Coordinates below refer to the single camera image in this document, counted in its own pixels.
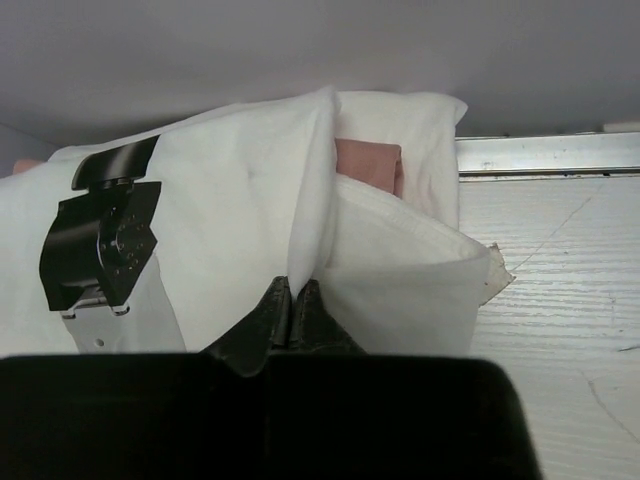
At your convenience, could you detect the plain white t shirt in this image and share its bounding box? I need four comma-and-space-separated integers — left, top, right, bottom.
0, 85, 492, 357

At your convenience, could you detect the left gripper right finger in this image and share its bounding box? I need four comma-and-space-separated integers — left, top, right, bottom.
287, 280, 365, 355

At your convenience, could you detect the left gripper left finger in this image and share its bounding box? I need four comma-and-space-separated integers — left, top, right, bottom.
202, 276, 291, 378

